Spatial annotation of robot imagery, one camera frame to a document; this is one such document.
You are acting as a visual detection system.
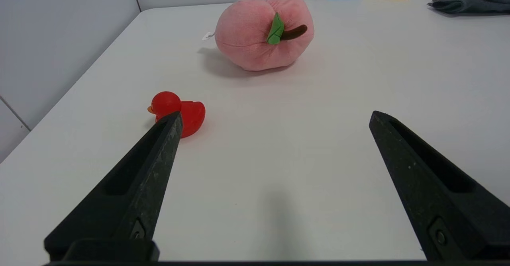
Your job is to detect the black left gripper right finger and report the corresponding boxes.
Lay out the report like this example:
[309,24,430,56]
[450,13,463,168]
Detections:
[369,110,510,261]

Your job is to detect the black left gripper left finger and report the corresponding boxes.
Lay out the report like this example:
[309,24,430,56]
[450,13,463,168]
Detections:
[44,111,183,262]

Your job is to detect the red rubber duck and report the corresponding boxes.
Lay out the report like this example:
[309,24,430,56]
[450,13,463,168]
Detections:
[147,91,206,139]

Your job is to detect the pink plush peach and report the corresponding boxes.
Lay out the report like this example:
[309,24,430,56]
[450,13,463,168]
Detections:
[202,0,315,72]

